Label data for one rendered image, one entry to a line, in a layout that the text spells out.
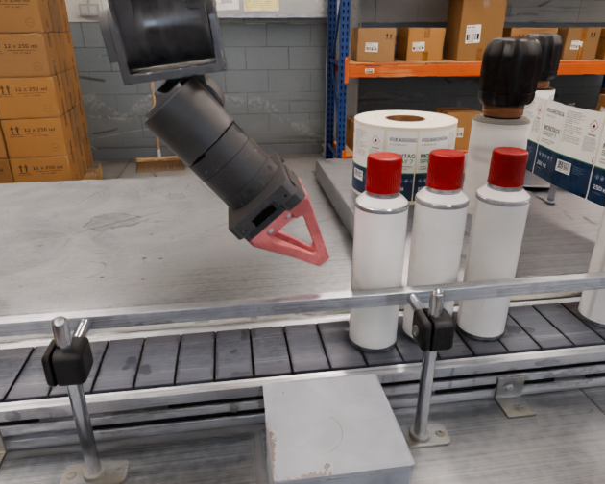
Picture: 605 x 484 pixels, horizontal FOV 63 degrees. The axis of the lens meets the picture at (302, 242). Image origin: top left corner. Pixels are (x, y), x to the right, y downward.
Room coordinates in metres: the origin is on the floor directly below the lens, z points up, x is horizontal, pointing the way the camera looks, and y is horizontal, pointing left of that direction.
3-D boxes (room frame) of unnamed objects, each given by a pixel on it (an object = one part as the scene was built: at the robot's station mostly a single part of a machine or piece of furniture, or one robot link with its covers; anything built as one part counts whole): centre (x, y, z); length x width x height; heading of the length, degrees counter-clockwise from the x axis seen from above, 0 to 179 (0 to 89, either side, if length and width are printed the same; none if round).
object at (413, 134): (0.99, -0.20, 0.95); 0.20 x 0.20 x 0.14
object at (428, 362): (0.38, -0.11, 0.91); 0.07 x 0.03 x 0.16; 8
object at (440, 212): (0.46, -0.14, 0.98); 0.05 x 0.05 x 0.20
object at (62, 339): (0.33, 0.19, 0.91); 0.07 x 0.03 x 0.16; 8
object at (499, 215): (0.47, -0.20, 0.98); 0.05 x 0.05 x 0.20
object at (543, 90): (1.12, -0.51, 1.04); 0.09 x 0.09 x 0.29
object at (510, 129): (0.77, -0.31, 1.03); 0.09 x 0.09 x 0.30
